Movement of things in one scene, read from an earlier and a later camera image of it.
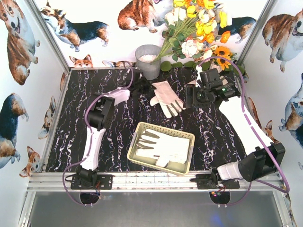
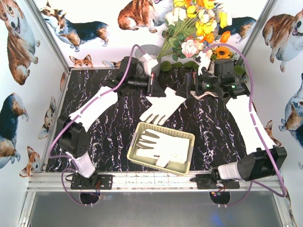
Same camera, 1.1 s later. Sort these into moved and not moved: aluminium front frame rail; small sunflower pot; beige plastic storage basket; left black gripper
Moved: left black gripper
Not moved: aluminium front frame rail; small sunflower pot; beige plastic storage basket
